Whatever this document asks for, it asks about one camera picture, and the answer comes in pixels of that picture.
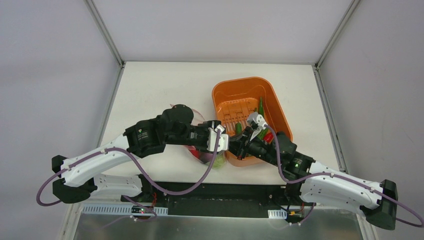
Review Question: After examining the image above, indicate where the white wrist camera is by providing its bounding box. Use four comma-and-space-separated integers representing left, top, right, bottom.
206, 124, 230, 152
247, 111, 268, 141

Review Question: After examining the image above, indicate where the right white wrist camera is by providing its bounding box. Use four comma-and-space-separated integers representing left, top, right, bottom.
247, 111, 268, 141

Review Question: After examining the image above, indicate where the dark green toy cucumber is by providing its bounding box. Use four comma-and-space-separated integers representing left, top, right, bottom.
257, 129, 268, 140

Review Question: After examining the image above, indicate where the long green toy pepper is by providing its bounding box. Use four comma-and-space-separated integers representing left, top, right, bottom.
257, 97, 265, 117

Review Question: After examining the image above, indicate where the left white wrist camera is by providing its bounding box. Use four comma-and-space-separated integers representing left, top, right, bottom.
206, 124, 230, 152

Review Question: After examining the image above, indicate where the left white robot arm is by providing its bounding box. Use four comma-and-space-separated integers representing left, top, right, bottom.
52, 104, 229, 204

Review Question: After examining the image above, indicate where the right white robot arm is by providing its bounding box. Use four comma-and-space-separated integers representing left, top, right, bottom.
229, 127, 398, 231

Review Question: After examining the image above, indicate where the green toy cabbage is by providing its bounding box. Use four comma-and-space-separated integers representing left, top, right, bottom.
212, 155, 227, 169

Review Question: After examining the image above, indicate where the orange plastic basket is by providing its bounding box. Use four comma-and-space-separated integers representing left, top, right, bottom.
211, 76, 294, 168

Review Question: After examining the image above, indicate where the clear pink zip top bag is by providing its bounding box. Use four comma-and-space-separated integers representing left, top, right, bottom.
185, 108, 227, 165

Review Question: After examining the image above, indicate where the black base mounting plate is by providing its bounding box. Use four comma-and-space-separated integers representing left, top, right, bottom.
131, 181, 309, 218

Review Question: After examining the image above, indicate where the small red toy pepper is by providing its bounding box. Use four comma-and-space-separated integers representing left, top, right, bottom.
262, 132, 274, 144

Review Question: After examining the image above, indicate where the red toy chili pepper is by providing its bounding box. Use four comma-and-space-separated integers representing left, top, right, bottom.
189, 149, 202, 160

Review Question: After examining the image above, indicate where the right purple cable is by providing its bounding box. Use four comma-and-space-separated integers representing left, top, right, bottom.
263, 124, 424, 229

